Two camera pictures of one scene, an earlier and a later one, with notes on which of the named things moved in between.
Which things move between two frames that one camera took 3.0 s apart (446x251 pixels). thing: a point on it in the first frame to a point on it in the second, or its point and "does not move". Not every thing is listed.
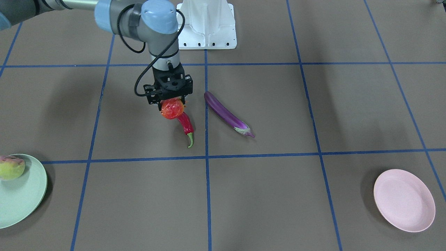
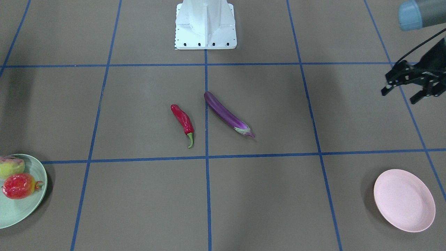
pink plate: (404, 200) does not move
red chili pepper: (187, 126) does not move
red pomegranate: (171, 108) to (19, 186)
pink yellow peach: (11, 168) does not move
